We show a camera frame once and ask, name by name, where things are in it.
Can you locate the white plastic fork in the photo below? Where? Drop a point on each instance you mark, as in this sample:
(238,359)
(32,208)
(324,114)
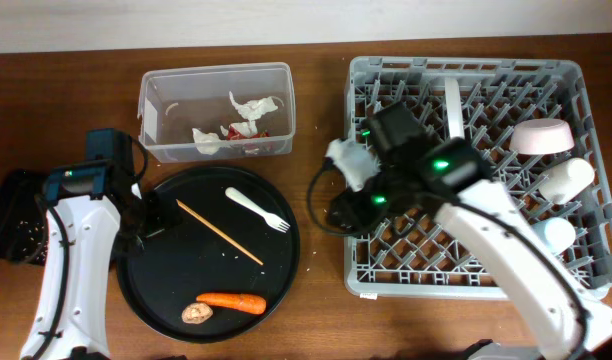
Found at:
(272,220)

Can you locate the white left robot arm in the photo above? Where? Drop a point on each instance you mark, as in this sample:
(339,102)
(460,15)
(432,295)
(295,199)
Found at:
(93,211)

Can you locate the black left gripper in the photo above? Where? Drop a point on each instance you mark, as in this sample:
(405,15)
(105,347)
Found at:
(165,214)

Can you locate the light blue plastic cup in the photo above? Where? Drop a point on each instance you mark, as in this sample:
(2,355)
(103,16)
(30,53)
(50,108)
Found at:
(556,233)

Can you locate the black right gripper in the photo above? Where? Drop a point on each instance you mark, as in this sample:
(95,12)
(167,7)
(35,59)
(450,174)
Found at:
(356,212)

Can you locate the grey dishwasher rack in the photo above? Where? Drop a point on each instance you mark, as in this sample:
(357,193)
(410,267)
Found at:
(410,256)

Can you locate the wooden chopstick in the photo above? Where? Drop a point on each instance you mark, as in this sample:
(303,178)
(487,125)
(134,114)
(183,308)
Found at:
(219,232)

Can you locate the walnut shell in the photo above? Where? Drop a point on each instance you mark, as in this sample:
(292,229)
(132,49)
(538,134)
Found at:
(196,313)

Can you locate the grey plate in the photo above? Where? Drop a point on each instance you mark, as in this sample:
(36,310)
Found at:
(453,104)

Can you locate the orange carrot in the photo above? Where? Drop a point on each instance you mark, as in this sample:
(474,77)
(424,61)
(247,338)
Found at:
(246,303)

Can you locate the clear plastic waste bin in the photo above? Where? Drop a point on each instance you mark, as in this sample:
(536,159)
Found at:
(174,101)

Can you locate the white plastic cup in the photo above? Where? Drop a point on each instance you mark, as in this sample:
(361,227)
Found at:
(566,180)

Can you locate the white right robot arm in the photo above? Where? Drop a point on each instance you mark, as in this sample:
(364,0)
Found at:
(398,167)

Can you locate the round black tray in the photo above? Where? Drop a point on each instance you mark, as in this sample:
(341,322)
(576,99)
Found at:
(190,259)

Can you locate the red foil wrapper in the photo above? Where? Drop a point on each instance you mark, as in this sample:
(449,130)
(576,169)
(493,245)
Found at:
(244,131)

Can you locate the white tissue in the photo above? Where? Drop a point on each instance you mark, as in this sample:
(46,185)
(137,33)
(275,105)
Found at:
(206,143)

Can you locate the white napkin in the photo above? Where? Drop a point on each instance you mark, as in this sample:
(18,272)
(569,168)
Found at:
(254,109)

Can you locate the pink plastic bowl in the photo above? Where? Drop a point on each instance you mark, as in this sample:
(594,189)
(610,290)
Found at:
(541,137)

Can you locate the black rectangular tray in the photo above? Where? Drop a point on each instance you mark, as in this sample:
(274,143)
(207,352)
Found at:
(21,221)

